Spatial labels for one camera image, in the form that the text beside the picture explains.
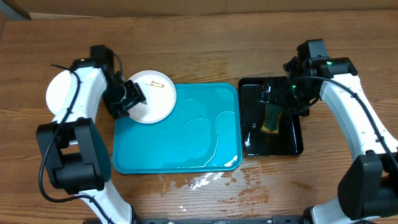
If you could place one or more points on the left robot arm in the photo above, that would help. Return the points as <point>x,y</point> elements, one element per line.
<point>75,161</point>

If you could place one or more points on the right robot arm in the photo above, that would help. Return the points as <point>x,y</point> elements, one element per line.
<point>368,190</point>

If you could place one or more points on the white plate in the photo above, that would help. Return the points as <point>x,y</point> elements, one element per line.
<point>58,90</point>
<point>160,94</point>

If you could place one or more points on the black rectangular tray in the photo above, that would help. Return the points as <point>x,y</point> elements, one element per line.
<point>256,142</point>

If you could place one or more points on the grey metal bar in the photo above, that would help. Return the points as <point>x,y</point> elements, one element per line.
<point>13,10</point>

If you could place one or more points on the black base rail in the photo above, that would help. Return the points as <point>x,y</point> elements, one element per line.
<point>278,219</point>

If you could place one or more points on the teal plastic tray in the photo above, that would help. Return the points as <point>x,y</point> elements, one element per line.
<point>201,134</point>

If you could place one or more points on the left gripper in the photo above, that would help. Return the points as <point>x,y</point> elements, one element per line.
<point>136,96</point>

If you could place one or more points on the green yellow sponge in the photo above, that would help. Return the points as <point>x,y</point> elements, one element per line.
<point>272,119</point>

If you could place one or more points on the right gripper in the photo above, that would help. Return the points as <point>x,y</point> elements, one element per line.
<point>281,86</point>

